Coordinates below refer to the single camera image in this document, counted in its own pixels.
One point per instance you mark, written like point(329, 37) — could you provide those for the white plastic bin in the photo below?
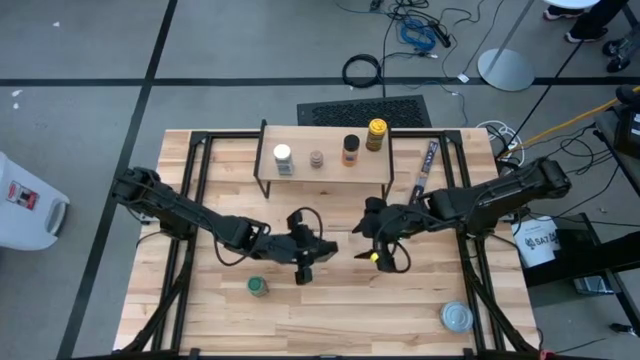
point(30, 200)

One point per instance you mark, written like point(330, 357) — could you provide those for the white-lid bagel seasoning jar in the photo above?
point(283, 152)

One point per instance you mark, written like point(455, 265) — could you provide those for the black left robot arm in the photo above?
point(175, 205)

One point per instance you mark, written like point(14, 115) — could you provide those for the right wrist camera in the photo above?
point(375, 205)

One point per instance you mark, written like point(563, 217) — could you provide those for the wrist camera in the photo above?
point(375, 205)
point(296, 219)

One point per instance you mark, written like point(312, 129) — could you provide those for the small cork-lid spice jar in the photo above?
point(316, 159)

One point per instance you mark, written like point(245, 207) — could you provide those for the orange black-lid spice bottle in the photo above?
point(351, 144)

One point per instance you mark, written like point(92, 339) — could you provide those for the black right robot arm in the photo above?
point(500, 192)

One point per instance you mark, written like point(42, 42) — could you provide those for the person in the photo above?
point(595, 20)

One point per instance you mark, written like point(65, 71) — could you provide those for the black aluminium table frame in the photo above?
point(452, 136)

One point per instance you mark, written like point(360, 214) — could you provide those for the round-base standing table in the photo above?
point(505, 70)

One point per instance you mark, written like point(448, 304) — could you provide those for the wooden shelf with black legs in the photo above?
point(325, 170)

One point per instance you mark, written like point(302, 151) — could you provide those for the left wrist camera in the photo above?
point(296, 219)

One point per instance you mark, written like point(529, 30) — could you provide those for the black side table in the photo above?
point(590, 255)

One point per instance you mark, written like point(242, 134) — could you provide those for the green-lid oregano jar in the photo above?
point(257, 285)

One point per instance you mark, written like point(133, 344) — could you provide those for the black chair base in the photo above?
point(617, 57)

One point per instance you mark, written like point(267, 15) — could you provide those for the black perforated floor mat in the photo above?
point(365, 112)

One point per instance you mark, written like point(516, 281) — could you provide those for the round silver tin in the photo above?
point(456, 316)

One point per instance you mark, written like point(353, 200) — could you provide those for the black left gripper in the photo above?
point(300, 247)

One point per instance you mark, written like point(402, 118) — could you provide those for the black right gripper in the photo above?
point(390, 225)

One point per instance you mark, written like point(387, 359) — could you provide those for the yellow-lid chili onion bottle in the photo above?
point(377, 127)

